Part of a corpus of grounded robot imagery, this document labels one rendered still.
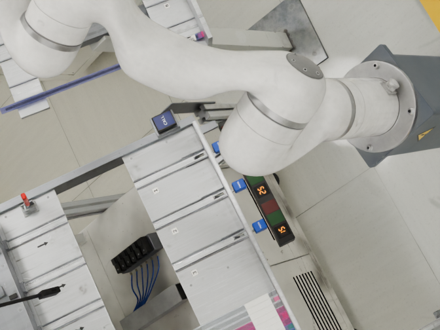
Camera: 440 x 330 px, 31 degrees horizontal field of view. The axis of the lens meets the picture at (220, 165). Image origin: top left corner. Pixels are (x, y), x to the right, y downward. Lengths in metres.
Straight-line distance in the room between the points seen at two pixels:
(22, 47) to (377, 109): 0.68
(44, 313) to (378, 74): 0.93
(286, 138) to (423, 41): 1.13
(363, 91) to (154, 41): 0.46
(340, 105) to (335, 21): 1.12
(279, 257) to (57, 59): 1.31
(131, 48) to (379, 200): 1.39
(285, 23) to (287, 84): 1.37
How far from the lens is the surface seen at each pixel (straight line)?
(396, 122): 1.64
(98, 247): 2.40
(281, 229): 1.89
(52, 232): 1.93
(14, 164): 3.74
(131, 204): 2.27
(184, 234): 1.88
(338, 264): 2.61
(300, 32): 2.61
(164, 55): 1.27
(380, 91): 1.59
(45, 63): 1.29
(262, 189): 1.91
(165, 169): 1.92
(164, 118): 1.91
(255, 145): 1.33
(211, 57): 1.29
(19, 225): 1.95
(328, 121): 1.44
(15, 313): 1.86
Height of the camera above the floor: 2.17
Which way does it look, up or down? 50 degrees down
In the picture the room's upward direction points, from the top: 98 degrees counter-clockwise
